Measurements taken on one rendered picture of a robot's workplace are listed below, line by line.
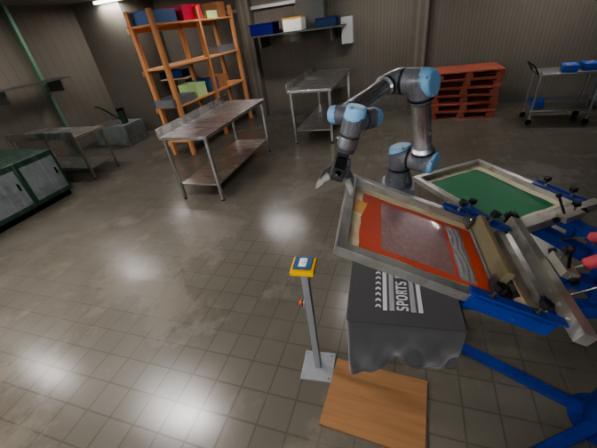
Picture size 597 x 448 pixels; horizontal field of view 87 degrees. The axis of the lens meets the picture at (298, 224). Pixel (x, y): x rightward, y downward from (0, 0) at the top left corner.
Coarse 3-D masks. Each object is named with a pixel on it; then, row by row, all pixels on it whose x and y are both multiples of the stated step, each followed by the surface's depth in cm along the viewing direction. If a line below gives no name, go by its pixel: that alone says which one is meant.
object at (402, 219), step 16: (368, 208) 137; (384, 208) 141; (400, 208) 146; (384, 224) 131; (400, 224) 134; (416, 224) 138; (432, 224) 142; (448, 224) 146; (432, 240) 132; (448, 240) 135; (464, 240) 139
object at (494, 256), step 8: (480, 216) 139; (472, 224) 143; (480, 224) 136; (488, 224) 134; (480, 232) 134; (488, 232) 129; (480, 240) 132; (488, 240) 127; (496, 240) 125; (488, 248) 125; (496, 248) 120; (488, 256) 123; (496, 256) 118; (504, 256) 117; (488, 264) 121; (496, 264) 117; (504, 264) 113; (496, 272) 115; (504, 272) 111; (512, 272) 110; (504, 280) 111
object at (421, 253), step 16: (368, 224) 128; (368, 240) 119; (384, 240) 122; (400, 240) 125; (416, 240) 128; (400, 256) 117; (416, 256) 120; (432, 256) 123; (448, 256) 126; (432, 272) 115; (448, 272) 117; (480, 272) 123
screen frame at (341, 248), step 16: (384, 192) 150; (400, 192) 150; (352, 208) 127; (432, 208) 150; (336, 240) 111; (352, 256) 107; (368, 256) 106; (384, 256) 108; (512, 256) 133; (400, 272) 106; (416, 272) 106; (432, 288) 107; (448, 288) 106; (464, 288) 107; (528, 288) 118; (528, 304) 115
